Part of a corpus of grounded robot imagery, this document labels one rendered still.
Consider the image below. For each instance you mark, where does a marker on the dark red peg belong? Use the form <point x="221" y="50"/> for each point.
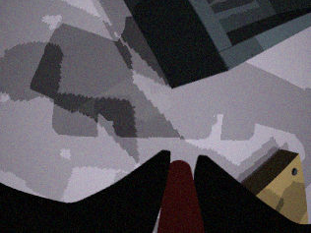
<point x="180" y="210"/>

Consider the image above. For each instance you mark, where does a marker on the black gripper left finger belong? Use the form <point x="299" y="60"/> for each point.
<point x="129" y="206"/>

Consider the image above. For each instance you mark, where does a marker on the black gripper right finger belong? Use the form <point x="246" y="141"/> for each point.
<point x="227" y="207"/>

